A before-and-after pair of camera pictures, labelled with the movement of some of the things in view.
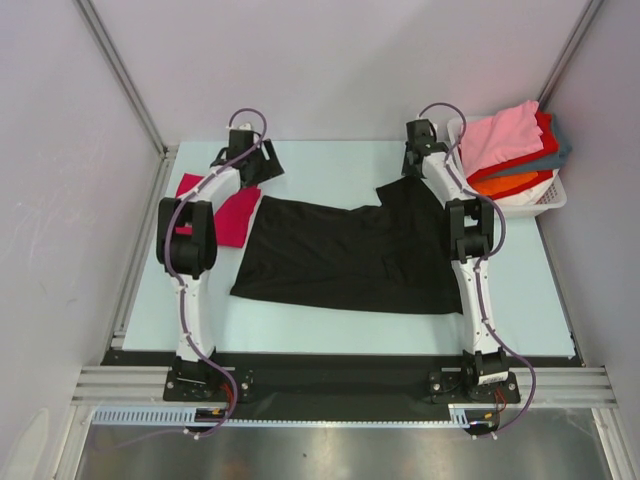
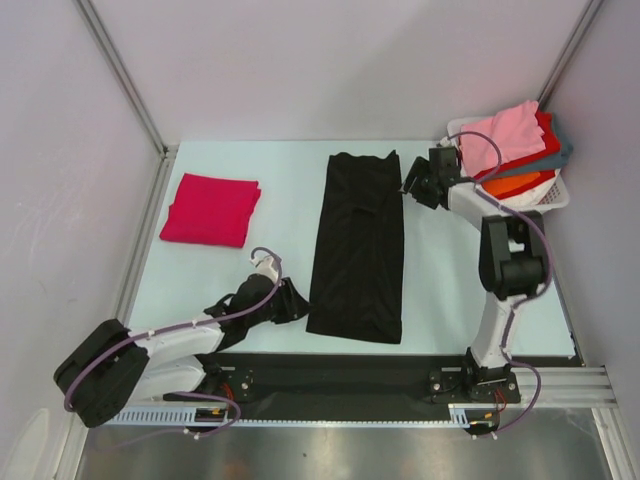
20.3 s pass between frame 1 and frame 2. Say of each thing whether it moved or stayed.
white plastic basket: stayed
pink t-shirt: stayed
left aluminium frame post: stayed
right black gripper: moved
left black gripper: moved
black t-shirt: moved
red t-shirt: stayed
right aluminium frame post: stayed
